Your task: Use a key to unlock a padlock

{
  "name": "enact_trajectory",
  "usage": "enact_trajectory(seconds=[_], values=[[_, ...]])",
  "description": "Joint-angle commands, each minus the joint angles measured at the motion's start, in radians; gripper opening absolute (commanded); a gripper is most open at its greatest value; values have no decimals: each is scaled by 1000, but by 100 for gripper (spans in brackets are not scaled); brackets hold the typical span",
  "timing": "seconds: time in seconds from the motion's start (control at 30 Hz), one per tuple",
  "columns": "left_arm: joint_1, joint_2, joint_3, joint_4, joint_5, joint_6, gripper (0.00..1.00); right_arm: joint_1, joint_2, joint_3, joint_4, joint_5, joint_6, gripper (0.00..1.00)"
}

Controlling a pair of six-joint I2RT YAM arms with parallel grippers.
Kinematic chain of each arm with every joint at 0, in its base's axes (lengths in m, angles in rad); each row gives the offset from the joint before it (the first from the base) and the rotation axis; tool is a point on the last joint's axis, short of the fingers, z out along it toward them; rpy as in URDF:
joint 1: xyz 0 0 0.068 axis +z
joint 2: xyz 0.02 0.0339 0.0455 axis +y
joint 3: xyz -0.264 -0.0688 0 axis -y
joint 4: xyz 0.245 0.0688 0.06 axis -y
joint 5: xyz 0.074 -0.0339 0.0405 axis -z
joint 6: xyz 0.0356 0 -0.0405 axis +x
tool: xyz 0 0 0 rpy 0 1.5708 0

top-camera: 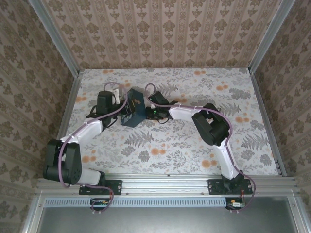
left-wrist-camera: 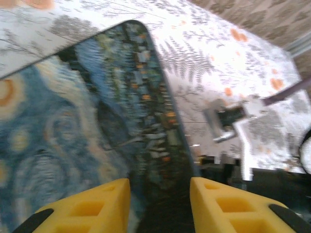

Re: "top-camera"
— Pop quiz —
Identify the blue starry night box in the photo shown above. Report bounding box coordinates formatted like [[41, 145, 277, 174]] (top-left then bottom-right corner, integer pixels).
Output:
[[120, 88, 147, 128]]

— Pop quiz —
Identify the floral table cloth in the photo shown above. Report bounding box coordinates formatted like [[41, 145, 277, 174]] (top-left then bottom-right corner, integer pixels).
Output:
[[56, 67, 279, 176]]

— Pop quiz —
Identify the small electronics board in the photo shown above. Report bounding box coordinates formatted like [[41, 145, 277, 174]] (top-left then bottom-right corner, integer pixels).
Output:
[[226, 198, 245, 210], [90, 198, 110, 210]]

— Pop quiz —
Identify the grey metal sheet panel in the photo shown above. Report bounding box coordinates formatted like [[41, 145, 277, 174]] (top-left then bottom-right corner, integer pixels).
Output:
[[23, 196, 307, 233]]

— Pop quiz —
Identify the aluminium side rail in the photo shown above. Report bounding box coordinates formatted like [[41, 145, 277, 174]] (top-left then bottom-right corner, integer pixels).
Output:
[[45, 69, 83, 178], [248, 68, 288, 177]]

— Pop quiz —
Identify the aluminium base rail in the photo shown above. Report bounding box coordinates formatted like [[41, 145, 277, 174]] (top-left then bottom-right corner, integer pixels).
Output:
[[35, 173, 300, 195]]

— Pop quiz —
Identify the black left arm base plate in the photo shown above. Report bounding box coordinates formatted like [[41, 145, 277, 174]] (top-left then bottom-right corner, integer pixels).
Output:
[[79, 179, 122, 196]]

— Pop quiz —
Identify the aluminium corner post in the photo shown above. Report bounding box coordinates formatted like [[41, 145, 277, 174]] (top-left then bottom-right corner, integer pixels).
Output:
[[248, 0, 296, 73], [27, 0, 81, 75]]

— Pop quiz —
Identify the grey slotted cable duct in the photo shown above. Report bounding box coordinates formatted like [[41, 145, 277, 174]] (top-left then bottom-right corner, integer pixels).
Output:
[[44, 197, 228, 208]]

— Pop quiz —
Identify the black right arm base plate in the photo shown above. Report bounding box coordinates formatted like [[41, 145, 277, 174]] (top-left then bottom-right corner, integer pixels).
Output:
[[207, 179, 254, 196]]

